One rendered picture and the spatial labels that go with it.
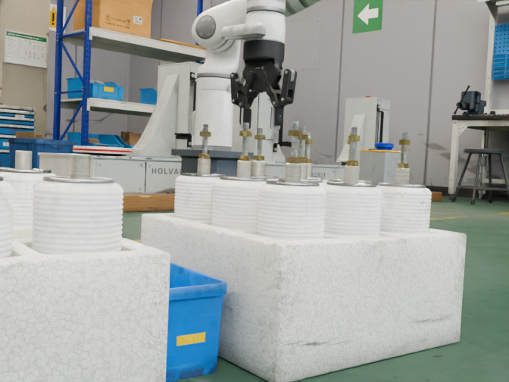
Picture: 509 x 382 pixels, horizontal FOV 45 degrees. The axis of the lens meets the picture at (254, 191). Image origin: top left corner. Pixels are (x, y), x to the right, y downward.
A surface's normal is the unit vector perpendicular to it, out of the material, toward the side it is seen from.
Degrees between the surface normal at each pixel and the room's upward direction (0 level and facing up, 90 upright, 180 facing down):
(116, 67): 90
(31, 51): 90
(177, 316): 92
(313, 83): 90
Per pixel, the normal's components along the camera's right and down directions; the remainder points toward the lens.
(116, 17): 0.74, 0.07
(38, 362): 0.57, 0.07
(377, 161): -0.80, 0.00
